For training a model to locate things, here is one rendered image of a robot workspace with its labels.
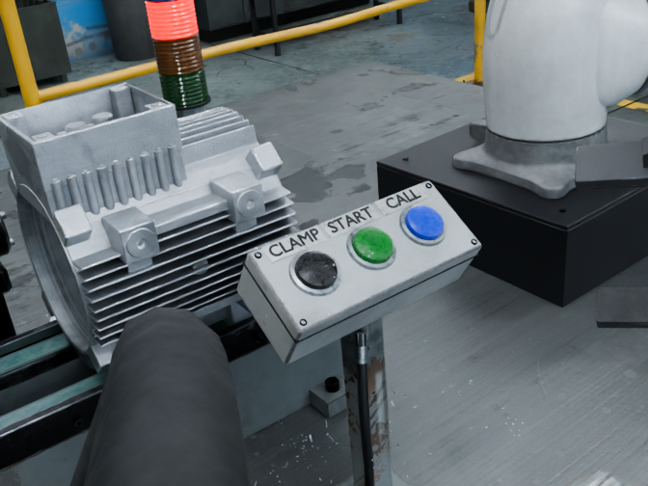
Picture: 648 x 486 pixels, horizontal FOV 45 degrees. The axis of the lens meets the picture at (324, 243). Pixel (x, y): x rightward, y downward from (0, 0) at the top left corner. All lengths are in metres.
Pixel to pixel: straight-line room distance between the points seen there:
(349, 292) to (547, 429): 0.34
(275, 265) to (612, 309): 0.23
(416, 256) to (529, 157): 0.48
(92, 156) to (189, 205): 0.09
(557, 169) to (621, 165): 0.57
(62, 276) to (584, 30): 0.64
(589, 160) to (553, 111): 0.54
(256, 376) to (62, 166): 0.29
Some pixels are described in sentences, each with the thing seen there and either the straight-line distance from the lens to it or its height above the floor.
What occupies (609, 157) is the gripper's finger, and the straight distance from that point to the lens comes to 0.48.
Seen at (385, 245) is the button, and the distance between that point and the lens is 0.57.
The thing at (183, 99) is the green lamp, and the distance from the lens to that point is 1.05.
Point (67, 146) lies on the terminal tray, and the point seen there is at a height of 1.14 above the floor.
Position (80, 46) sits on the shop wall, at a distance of 6.11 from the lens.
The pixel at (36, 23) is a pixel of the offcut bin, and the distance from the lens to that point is 5.46.
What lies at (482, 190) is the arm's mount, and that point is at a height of 0.91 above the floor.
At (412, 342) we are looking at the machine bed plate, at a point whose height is 0.80.
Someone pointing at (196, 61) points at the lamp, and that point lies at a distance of 1.04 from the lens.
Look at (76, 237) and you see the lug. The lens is 0.64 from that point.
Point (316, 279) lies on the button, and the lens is 0.53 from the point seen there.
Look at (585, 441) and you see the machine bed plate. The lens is 0.81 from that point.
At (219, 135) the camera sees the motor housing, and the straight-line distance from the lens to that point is 0.71.
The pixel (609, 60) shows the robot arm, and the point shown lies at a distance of 1.03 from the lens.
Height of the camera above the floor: 1.33
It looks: 28 degrees down
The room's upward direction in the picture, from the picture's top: 6 degrees counter-clockwise
